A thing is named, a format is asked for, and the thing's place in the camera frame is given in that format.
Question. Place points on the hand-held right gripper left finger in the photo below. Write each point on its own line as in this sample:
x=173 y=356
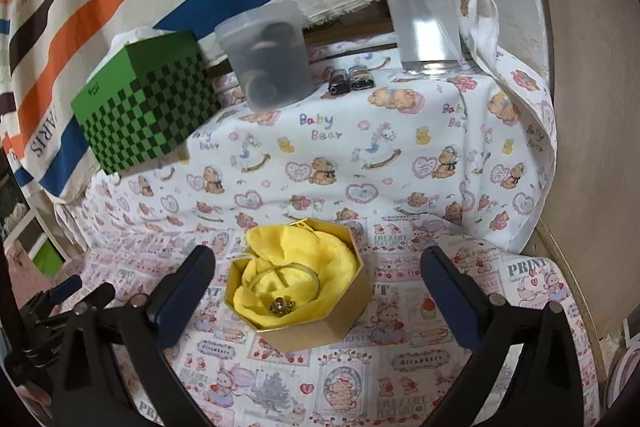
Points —
x=184 y=294

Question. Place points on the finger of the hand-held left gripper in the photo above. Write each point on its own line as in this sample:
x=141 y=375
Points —
x=65 y=288
x=92 y=298

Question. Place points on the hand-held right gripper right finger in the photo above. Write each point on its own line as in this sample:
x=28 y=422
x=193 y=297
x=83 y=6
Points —
x=450 y=299

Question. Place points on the small gold charm jewelry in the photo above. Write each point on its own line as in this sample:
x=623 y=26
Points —
x=281 y=306

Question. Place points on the gold hexagonal box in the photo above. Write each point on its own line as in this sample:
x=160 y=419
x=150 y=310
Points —
x=310 y=333

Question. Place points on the thin gold bangle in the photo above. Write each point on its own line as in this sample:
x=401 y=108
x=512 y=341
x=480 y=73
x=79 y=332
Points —
x=317 y=281

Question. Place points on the person's left hand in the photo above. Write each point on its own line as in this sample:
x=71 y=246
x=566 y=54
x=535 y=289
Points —
x=32 y=394

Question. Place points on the green storage bin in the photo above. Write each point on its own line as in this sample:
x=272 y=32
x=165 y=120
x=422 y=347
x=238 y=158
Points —
x=47 y=257

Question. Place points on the yellow cloth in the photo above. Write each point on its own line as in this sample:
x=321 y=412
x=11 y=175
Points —
x=300 y=247

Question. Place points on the patchwork print pink cloth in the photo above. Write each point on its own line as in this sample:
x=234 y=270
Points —
x=350 y=382

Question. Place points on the bear print white cloth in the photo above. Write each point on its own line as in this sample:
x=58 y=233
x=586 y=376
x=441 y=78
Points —
x=350 y=157

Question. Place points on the green checkered box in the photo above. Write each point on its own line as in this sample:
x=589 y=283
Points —
x=150 y=117

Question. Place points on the white tape roll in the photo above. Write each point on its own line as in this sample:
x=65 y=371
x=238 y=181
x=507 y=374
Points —
x=620 y=372

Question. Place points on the small black device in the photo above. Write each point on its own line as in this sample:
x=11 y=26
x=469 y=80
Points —
x=338 y=82
x=361 y=78

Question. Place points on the translucent plastic container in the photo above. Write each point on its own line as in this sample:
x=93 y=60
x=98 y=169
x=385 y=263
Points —
x=265 y=57

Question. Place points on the white tissue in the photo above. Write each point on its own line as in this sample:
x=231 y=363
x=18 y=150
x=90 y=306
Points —
x=125 y=37

